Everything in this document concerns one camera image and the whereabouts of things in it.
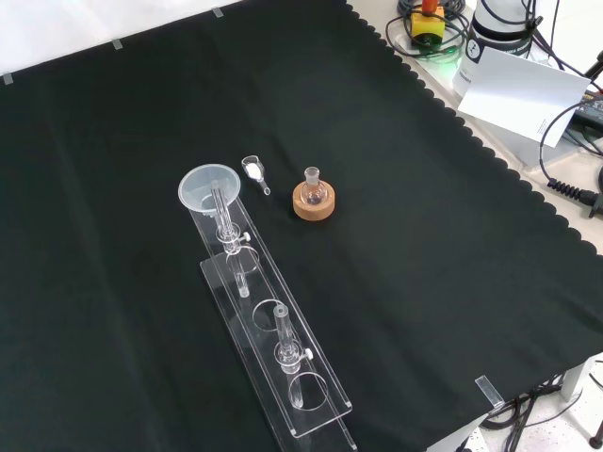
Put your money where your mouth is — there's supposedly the cork ring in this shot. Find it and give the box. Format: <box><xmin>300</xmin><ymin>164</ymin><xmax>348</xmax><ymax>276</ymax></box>
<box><xmin>292</xmin><ymin>181</ymin><xmax>336</xmax><ymax>221</ymax></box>

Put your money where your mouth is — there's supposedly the black cable with ribbed connector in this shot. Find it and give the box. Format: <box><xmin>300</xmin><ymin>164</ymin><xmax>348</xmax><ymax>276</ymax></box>
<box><xmin>539</xmin><ymin>101</ymin><xmax>603</xmax><ymax>218</ymax></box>

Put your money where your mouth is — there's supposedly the pale board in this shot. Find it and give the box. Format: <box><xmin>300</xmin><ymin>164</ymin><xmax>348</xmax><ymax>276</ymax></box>
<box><xmin>452</xmin><ymin>45</ymin><xmax>593</xmax><ymax>150</ymax></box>

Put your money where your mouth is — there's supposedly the thin black cable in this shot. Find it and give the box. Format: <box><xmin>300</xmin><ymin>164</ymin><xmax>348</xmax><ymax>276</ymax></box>
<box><xmin>520</xmin><ymin>0</ymin><xmax>590</xmax><ymax>76</ymax></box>

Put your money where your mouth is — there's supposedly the glass weighing funnel with powder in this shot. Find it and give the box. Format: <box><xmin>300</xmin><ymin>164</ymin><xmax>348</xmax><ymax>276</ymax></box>
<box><xmin>240</xmin><ymin>155</ymin><xmax>272</xmax><ymax>197</ymax></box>

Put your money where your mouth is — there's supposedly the black electronics box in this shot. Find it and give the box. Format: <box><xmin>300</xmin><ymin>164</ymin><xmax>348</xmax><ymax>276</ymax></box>
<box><xmin>567</xmin><ymin>89</ymin><xmax>603</xmax><ymax>156</ymax></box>

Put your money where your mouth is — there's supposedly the white bench leg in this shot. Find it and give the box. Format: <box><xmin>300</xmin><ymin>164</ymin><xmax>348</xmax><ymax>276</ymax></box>
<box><xmin>559</xmin><ymin>351</ymin><xmax>603</xmax><ymax>404</ymax></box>

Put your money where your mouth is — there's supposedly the small glass round-bottom flask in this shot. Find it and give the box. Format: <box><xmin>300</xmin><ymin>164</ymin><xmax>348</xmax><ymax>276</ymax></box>
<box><xmin>302</xmin><ymin>166</ymin><xmax>329</xmax><ymax>206</ymax></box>

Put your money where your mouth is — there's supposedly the clear acrylic funnel stand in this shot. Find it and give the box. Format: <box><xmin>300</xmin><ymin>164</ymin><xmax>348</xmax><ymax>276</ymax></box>
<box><xmin>187</xmin><ymin>180</ymin><xmax>358</xmax><ymax>452</ymax></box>

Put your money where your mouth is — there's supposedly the yellow stop button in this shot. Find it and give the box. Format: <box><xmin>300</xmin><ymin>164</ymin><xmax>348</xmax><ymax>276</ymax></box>
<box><xmin>410</xmin><ymin>0</ymin><xmax>447</xmax><ymax>47</ymax></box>

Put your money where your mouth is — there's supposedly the black cloth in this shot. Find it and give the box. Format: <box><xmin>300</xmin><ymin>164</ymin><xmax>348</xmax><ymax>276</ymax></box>
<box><xmin>0</xmin><ymin>0</ymin><xmax>603</xmax><ymax>452</ymax></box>

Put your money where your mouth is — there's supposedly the black cable bundle under bench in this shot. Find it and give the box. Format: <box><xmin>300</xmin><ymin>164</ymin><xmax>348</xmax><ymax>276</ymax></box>
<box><xmin>480</xmin><ymin>371</ymin><xmax>585</xmax><ymax>452</ymax></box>

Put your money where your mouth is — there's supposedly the black coiled cable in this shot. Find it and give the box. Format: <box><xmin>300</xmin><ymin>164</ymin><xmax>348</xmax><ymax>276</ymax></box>
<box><xmin>385</xmin><ymin>0</ymin><xmax>472</xmax><ymax>60</ymax></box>

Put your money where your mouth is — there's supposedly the clear plastic funnel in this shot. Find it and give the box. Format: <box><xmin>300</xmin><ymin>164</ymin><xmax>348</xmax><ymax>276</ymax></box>
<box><xmin>177</xmin><ymin>163</ymin><xmax>242</xmax><ymax>220</ymax></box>

